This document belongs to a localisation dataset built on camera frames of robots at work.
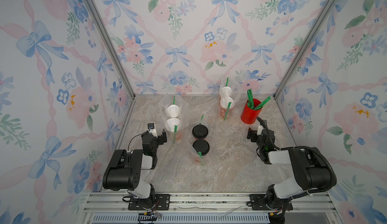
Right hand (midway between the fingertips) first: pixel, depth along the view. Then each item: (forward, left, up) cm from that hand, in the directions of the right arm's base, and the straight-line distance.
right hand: (259, 127), depth 94 cm
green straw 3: (+27, +19, +15) cm, 36 cm away
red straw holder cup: (+10, +4, -1) cm, 11 cm away
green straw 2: (-23, +37, +14) cm, 46 cm away
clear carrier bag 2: (-4, +29, -7) cm, 30 cm away
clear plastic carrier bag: (+5, +47, +19) cm, 51 cm away
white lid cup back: (+8, +23, +10) cm, 26 cm away
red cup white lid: (+16, +22, +13) cm, 30 cm away
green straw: (+12, +35, -4) cm, 37 cm away
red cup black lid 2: (-18, +36, +11) cm, 41 cm away
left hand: (-2, +63, +2) cm, 63 cm away
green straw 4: (+7, +20, +9) cm, 23 cm away
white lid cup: (-8, +51, +13) cm, 54 cm away
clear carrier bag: (+22, +15, +16) cm, 31 cm away
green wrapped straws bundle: (+15, +4, +8) cm, 17 cm away
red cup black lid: (-10, +37, +11) cm, 40 cm away
